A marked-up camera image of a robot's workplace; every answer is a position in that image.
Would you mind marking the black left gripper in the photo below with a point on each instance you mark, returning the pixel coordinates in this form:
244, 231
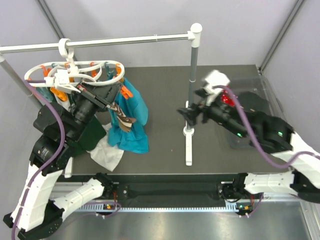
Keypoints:
102, 96

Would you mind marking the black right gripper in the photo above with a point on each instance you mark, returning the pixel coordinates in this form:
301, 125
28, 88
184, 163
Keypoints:
190, 114

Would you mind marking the white round clip hanger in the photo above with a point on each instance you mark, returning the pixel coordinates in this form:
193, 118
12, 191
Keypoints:
79, 72

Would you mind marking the red snowflake sock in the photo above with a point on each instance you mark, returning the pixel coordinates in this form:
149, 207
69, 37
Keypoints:
226, 99

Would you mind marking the brown striped sock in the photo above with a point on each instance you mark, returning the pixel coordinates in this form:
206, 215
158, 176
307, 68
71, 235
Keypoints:
124, 122

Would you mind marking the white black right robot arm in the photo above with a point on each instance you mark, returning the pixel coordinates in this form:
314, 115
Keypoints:
274, 138

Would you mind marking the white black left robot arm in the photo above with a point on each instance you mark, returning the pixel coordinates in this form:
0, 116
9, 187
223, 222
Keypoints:
38, 216

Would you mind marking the white rack right foot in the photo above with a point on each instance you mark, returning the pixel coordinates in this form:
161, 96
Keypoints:
188, 132

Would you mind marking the white rack foot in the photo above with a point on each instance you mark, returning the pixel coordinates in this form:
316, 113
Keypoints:
188, 132
68, 171

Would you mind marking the dark green cloth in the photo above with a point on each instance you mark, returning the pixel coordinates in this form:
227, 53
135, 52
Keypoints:
90, 137

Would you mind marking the teal cloth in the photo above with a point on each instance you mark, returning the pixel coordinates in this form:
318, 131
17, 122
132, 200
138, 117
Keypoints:
135, 140

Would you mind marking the clear plastic bin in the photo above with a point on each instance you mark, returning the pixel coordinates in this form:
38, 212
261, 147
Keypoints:
272, 100

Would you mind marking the white cloth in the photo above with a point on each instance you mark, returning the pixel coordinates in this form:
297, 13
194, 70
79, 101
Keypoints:
104, 154

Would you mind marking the white rack left foot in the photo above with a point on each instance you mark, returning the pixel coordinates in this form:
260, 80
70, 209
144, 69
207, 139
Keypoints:
68, 171

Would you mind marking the black base bar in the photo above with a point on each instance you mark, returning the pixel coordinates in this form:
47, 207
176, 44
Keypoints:
174, 194

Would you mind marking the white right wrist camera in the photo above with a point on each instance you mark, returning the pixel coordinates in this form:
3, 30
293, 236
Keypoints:
211, 82

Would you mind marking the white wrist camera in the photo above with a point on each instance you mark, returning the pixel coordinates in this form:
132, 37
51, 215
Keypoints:
61, 82
211, 82

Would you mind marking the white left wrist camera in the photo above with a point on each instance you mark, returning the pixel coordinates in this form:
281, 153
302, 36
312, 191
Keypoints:
61, 82

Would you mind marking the grey rack right post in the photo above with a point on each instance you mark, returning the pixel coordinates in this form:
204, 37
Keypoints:
192, 77

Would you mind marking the grey rack post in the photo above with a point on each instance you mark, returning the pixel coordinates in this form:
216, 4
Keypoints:
192, 77
15, 77

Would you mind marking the silver clothes rack rail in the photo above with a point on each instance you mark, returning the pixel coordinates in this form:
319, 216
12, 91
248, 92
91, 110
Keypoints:
193, 35

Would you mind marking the grey rack left post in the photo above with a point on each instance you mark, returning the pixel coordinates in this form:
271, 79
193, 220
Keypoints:
15, 77

